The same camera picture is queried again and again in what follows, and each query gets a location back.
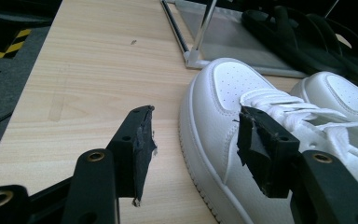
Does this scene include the yellow black striped stand base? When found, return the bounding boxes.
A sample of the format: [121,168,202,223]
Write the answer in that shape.
[0,28,33,60]

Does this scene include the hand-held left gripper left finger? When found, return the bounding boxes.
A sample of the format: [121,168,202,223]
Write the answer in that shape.
[106,105,158,208]

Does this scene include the white sneaker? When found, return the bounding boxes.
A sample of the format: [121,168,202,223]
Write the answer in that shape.
[178,57,358,224]
[290,71,358,125]

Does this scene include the black flip-flop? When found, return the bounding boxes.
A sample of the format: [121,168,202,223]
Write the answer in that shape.
[241,5,349,77]
[304,13,358,87]

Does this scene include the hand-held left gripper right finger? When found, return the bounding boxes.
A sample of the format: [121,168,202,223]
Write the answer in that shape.
[236,105,301,199]

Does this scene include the metal shoe rack grey shelves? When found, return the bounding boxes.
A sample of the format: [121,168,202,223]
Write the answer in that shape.
[159,0,339,78]

